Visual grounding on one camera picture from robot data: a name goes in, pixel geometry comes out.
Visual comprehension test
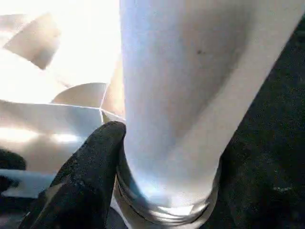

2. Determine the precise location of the black work mat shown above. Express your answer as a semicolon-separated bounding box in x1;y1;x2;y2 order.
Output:
0;19;305;229

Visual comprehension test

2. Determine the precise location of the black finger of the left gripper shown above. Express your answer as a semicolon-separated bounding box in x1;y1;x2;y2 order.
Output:
0;150;27;192

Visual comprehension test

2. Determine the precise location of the white plastic table leg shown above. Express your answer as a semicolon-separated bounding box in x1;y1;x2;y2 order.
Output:
111;0;305;227

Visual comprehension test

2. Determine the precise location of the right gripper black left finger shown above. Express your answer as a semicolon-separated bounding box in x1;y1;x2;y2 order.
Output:
18;121;127;229

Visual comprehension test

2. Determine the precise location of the white plastic table top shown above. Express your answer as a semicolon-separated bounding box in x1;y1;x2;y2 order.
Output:
0;0;128;199

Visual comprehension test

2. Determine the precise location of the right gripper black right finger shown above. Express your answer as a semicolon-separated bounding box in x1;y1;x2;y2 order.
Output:
206;141;305;229

